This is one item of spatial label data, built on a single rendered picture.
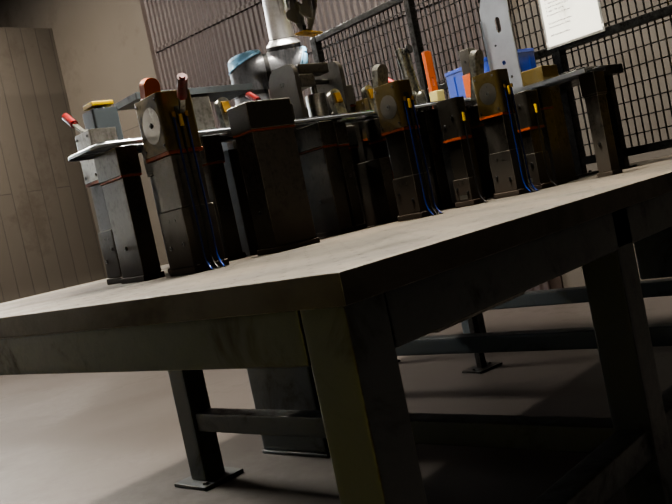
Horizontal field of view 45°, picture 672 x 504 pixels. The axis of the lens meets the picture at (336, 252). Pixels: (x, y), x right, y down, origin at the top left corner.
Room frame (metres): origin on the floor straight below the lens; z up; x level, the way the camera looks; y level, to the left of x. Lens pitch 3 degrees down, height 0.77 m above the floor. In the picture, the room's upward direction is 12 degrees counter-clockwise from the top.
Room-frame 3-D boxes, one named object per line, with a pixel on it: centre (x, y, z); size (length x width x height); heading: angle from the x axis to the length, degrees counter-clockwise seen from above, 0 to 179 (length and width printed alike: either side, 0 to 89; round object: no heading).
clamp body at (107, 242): (1.94, 0.51, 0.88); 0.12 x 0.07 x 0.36; 38
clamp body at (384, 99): (2.06, -0.23, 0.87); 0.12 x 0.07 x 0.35; 38
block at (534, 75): (2.53, -0.73, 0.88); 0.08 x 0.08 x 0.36; 38
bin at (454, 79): (2.87, -0.66, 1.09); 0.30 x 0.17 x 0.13; 29
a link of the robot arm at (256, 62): (2.74, 0.16, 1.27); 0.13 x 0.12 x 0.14; 98
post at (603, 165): (2.26, -0.79, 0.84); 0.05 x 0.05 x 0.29; 38
